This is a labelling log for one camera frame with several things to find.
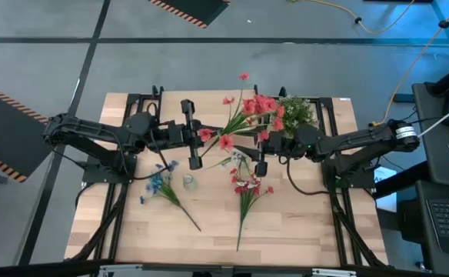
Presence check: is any coral red flower bunch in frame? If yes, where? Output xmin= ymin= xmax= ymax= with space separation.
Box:
xmin=198 ymin=71 xmax=287 ymax=158

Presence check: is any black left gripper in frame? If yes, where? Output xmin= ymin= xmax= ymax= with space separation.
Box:
xmin=165 ymin=98 xmax=225 ymax=171

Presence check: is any black mat striped edge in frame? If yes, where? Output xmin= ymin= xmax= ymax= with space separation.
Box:
xmin=0 ymin=79 xmax=70 ymax=184
xmin=147 ymin=0 xmax=231 ymax=30

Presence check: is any silver aluminium bar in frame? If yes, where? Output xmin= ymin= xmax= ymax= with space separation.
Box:
xmin=97 ymin=263 xmax=358 ymax=277

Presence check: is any wooden shelf with black legs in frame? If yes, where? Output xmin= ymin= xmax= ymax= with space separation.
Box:
xmin=155 ymin=85 xmax=263 ymax=148

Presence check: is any white paper sheet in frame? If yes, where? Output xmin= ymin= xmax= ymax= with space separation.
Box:
xmin=373 ymin=166 xmax=398 ymax=213

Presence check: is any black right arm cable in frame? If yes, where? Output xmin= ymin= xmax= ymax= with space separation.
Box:
xmin=284 ymin=154 xmax=329 ymax=196

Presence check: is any black side desk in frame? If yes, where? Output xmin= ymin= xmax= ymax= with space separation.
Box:
xmin=411 ymin=57 xmax=449 ymax=188
xmin=397 ymin=179 xmax=449 ymax=277

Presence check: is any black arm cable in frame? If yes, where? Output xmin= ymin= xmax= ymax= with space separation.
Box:
xmin=131 ymin=128 xmax=171 ymax=182
xmin=284 ymin=154 xmax=329 ymax=196

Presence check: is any dark red flower bunch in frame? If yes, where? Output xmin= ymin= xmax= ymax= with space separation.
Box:
xmin=229 ymin=166 xmax=275 ymax=253

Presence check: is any black crossbar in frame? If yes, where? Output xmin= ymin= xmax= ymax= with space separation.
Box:
xmin=0 ymin=258 xmax=449 ymax=277

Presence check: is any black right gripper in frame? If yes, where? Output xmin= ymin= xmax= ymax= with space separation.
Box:
xmin=234 ymin=130 xmax=298 ymax=179

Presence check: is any white cable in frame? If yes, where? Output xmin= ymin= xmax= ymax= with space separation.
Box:
xmin=416 ymin=98 xmax=449 ymax=139

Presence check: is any round ribbed glass vase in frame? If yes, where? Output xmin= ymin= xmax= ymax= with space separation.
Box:
xmin=182 ymin=174 xmax=199 ymax=192

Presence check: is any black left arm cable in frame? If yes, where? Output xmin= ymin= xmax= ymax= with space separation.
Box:
xmin=131 ymin=128 xmax=171 ymax=182

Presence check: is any potted green bushy plant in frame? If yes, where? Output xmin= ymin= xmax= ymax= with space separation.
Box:
xmin=278 ymin=95 xmax=320 ymax=139

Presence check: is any blue artificial flower bunch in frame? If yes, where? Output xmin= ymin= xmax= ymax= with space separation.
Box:
xmin=138 ymin=159 xmax=202 ymax=233

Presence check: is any cylindrical glass bottle vase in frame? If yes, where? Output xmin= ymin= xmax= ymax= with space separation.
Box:
xmin=239 ymin=152 xmax=258 ymax=169

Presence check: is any black table rig frame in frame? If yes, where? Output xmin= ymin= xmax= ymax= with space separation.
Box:
xmin=65 ymin=85 xmax=391 ymax=270

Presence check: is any yellow extension cable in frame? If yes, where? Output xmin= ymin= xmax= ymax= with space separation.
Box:
xmin=288 ymin=0 xmax=417 ymax=35
xmin=370 ymin=0 xmax=449 ymax=132

